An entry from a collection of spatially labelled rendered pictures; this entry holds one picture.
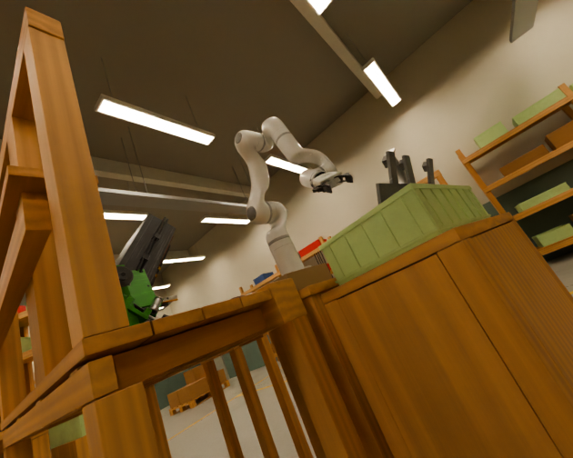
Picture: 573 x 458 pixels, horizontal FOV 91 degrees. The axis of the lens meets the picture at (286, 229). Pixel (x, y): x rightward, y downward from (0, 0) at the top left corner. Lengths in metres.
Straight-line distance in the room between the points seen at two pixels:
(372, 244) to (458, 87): 5.91
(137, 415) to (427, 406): 0.74
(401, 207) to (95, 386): 0.85
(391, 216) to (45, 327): 1.09
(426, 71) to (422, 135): 1.28
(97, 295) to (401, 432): 0.93
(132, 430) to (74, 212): 0.50
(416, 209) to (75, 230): 0.88
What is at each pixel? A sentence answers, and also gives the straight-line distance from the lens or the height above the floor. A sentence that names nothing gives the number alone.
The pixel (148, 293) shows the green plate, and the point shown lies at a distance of 1.51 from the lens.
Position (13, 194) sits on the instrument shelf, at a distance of 1.35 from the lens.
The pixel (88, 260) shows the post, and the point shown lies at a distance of 0.79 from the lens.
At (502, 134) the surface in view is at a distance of 5.78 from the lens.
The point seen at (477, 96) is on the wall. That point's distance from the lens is 6.61.
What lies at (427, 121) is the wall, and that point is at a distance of 6.60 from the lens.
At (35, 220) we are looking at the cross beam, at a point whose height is 1.21.
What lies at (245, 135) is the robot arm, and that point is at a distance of 1.49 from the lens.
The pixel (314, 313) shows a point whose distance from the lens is 1.18.
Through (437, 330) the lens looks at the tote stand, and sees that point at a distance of 0.88.
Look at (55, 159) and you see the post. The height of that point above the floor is 1.34.
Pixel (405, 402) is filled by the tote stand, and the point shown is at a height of 0.41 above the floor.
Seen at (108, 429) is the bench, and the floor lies 0.70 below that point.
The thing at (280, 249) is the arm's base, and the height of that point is 1.08.
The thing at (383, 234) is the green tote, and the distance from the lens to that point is 0.94.
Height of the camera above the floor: 0.74
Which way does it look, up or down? 18 degrees up
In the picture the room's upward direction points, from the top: 24 degrees counter-clockwise
